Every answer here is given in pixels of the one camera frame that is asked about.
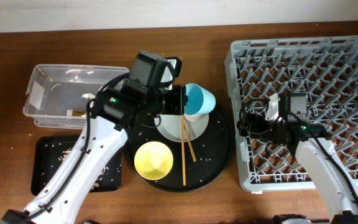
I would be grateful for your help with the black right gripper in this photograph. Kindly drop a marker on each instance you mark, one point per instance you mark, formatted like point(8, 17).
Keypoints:
point(259, 120)

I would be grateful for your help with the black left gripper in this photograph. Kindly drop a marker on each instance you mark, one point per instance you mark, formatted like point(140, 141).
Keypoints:
point(179, 99)

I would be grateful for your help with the pink cup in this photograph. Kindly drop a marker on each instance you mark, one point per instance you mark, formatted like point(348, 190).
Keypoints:
point(192, 118)

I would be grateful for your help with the blue cup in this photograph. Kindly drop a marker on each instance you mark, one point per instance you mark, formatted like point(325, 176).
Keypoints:
point(200, 101)

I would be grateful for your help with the yellow bowl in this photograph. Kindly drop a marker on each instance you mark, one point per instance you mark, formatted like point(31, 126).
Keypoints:
point(153, 160)

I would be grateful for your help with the white napkin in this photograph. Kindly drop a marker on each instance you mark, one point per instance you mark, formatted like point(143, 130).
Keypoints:
point(89, 96)

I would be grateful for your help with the gold brown foil wrapper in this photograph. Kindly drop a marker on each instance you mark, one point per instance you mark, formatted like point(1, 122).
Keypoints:
point(76, 113)

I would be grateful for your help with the food scraps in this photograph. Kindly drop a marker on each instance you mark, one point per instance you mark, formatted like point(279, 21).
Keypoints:
point(60, 151)

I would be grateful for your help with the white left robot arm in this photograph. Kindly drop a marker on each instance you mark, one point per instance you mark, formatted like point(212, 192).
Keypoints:
point(109, 119)

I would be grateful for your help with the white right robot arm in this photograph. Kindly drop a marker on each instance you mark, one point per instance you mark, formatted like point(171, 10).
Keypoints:
point(287, 123)

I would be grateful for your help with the clear plastic waste bin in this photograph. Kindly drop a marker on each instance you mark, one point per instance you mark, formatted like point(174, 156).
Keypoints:
point(55, 88)

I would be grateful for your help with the grey dishwasher rack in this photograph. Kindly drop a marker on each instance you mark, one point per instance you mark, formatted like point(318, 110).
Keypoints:
point(324, 68)

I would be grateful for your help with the grey round plate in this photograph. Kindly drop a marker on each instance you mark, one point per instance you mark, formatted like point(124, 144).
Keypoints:
point(169, 126)

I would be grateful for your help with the left wooden chopstick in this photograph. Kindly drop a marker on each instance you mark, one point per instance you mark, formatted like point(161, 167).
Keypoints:
point(183, 163)

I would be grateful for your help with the wooden chopstick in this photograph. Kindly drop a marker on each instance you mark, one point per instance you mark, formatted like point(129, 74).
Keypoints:
point(183, 163)
point(188, 138)

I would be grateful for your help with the right wooden chopstick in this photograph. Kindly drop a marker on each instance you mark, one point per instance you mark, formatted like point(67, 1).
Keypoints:
point(188, 138)

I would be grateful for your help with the round black serving tray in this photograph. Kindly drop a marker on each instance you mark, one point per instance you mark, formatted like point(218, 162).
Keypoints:
point(212, 149)

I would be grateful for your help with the black rectangular tray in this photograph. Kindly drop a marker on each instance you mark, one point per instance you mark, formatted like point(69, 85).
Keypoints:
point(41, 174)

